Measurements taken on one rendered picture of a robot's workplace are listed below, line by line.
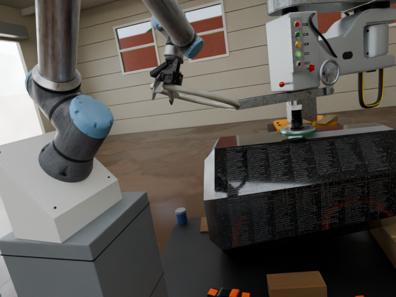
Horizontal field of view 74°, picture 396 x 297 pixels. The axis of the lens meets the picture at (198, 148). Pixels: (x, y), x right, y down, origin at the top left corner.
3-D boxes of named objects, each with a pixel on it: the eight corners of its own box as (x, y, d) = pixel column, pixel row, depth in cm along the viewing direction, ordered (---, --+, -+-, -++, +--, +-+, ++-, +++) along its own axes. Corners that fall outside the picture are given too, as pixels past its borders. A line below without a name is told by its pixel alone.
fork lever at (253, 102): (313, 94, 182) (313, 87, 181) (336, 94, 164) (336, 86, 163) (223, 109, 160) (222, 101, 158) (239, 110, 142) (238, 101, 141)
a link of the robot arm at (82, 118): (69, 164, 88) (90, 126, 81) (41, 129, 92) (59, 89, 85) (104, 155, 102) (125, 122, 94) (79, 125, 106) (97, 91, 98)
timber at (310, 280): (271, 307, 148) (270, 289, 145) (267, 290, 159) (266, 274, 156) (327, 304, 144) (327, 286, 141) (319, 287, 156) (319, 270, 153)
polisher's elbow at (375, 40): (348, 60, 187) (347, 31, 182) (366, 58, 194) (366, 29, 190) (376, 56, 170) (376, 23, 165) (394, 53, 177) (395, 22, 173)
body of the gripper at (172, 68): (170, 83, 116) (175, 56, 115) (156, 82, 121) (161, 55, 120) (181, 88, 122) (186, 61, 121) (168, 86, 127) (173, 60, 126)
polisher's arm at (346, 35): (367, 83, 199) (368, 13, 187) (399, 82, 178) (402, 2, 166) (287, 99, 176) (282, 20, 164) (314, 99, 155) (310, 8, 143)
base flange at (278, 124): (273, 124, 281) (272, 119, 280) (322, 118, 271) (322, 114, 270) (279, 134, 234) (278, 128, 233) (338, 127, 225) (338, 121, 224)
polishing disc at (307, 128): (320, 126, 169) (320, 124, 169) (306, 134, 155) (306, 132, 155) (289, 126, 185) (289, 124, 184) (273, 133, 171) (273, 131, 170)
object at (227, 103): (215, 108, 174) (216, 104, 173) (257, 111, 129) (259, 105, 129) (141, 89, 155) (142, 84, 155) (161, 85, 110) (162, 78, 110)
